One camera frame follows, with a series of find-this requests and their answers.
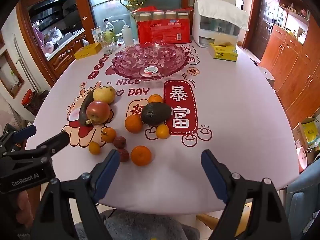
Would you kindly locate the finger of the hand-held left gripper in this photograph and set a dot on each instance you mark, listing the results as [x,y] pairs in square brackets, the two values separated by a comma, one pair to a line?
[26,131]
[56,141]

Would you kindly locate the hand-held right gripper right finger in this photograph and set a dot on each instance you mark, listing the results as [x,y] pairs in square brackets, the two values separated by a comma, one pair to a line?
[213,176]

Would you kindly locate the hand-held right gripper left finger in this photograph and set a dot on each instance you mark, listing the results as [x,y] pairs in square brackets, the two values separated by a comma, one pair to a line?
[110,172]

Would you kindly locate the small orange tangerine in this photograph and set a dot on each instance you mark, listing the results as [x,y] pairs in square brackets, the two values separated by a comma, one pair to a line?
[162,132]
[109,135]
[94,148]

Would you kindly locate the large orange mandarin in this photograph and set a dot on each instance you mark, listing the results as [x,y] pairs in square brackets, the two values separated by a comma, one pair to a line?
[141,155]
[133,124]
[155,98]

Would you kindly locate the dark overripe banana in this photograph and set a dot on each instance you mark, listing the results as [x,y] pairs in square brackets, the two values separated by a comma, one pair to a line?
[83,110]

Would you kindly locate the red apple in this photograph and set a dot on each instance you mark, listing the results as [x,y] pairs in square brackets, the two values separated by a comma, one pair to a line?
[98,112]

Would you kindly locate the yellow pear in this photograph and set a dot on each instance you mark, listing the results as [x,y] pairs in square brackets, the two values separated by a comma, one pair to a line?
[103,95]

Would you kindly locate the dark green avocado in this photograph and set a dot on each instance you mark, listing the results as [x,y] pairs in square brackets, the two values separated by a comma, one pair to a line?
[156,113]

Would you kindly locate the pink glass bowl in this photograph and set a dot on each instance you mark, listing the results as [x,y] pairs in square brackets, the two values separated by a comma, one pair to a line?
[130,62]

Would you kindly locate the person's left hand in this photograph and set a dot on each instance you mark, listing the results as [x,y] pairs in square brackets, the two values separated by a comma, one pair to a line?
[24,210]

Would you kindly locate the red lychee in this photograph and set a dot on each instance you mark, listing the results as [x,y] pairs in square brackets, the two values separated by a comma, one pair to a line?
[124,155]
[119,142]

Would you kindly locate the red bucket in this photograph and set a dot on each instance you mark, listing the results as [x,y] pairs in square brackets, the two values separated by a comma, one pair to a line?
[27,97]

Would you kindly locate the grey fuzzy cushion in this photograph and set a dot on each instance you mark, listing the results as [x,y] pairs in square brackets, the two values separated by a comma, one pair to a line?
[140,226]

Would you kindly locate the wooden kitchen cabinet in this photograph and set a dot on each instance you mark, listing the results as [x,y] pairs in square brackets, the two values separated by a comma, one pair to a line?
[62,55]

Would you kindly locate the blue chair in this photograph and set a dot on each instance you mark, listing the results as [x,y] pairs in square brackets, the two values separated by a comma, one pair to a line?
[302,200]

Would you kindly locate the yellow tin box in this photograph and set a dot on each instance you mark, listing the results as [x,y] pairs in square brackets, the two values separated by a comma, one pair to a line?
[86,52]

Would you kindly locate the cardboard box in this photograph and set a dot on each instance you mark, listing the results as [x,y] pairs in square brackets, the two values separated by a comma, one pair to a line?
[307,135]

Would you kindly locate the clear glass tumbler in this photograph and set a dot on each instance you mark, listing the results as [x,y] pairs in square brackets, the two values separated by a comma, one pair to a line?
[108,48]

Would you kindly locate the small white carton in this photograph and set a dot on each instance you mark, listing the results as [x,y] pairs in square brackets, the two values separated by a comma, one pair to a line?
[96,33]

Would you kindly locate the small glass jar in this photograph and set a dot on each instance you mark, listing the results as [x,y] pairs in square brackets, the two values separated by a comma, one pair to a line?
[119,40]

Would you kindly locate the clear bottle green label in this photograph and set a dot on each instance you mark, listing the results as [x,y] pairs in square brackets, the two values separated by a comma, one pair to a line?
[108,30]

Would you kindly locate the yellow tissue pack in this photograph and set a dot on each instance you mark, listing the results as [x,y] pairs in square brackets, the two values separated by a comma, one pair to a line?
[225,53]

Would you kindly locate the white squeeze bottle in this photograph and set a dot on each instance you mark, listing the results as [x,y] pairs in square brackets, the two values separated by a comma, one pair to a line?
[126,36]

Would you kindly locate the black range hood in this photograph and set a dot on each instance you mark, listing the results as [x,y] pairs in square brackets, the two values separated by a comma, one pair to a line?
[50,7]

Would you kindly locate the wooden sideboard cabinet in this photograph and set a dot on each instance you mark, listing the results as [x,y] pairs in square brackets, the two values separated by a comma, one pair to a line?
[292,67]

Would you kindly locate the white countertop dispenser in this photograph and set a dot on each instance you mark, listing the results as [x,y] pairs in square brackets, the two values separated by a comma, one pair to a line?
[200,30]

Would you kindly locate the frosted glass door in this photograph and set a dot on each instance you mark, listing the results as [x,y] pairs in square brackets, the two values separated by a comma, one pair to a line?
[105,2]

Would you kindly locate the red plastic cup package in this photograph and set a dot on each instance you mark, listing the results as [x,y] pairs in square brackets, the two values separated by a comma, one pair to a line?
[162,33]

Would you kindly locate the dark wooden door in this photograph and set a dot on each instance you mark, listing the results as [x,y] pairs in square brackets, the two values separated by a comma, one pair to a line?
[265,17]

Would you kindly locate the white cloth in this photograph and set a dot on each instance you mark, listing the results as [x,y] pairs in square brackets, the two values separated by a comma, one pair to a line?
[225,8]

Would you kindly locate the wooden wall shelf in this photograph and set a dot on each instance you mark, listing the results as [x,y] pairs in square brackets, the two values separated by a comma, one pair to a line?
[295,12]

